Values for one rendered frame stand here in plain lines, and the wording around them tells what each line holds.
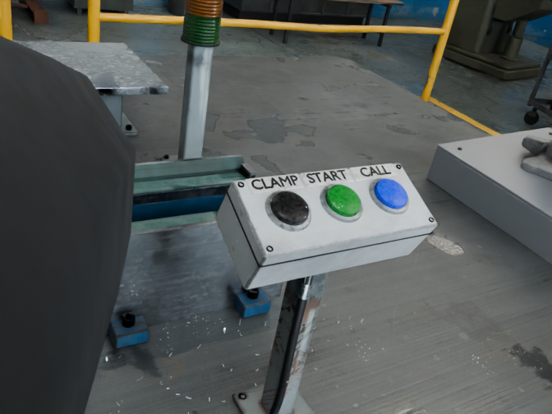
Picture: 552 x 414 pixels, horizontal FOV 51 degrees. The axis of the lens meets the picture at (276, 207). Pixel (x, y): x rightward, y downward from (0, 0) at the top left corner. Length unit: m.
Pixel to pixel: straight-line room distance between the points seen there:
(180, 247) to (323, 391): 0.23
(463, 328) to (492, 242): 0.27
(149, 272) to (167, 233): 0.05
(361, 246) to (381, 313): 0.35
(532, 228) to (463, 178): 0.17
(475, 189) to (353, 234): 0.71
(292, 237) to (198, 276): 0.29
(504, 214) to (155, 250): 0.68
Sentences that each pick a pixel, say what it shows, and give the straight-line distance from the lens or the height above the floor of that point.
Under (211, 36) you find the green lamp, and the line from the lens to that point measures 0.97.
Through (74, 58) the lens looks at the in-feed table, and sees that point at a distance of 1.21.
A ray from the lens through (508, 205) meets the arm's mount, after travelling 1.11.
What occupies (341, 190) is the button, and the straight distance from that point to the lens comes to 0.47.
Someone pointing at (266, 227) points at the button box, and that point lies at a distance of 0.42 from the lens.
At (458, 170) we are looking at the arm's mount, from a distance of 1.17.
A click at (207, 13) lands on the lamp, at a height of 1.08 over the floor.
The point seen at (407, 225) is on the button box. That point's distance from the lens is 0.49.
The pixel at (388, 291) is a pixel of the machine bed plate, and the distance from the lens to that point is 0.85.
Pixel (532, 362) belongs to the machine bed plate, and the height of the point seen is 0.80.
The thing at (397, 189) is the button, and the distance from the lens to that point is 0.50.
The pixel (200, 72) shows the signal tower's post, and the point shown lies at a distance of 0.99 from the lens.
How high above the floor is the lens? 1.28
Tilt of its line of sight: 29 degrees down
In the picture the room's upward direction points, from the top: 11 degrees clockwise
